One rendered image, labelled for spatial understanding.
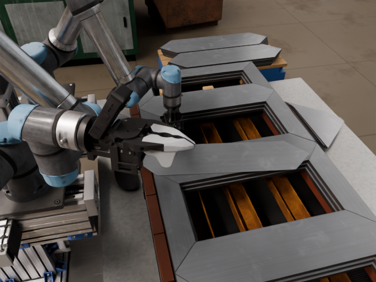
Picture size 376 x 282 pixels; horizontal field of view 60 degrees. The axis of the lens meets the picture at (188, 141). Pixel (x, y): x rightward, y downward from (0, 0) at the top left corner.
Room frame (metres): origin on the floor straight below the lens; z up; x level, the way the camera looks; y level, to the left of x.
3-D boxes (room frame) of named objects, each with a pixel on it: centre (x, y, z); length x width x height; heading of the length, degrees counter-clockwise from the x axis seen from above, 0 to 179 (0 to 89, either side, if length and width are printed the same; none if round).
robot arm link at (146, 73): (1.13, 0.16, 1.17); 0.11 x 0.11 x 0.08; 68
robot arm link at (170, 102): (1.11, 0.06, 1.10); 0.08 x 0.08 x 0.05
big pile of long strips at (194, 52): (2.06, -0.22, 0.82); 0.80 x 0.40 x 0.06; 104
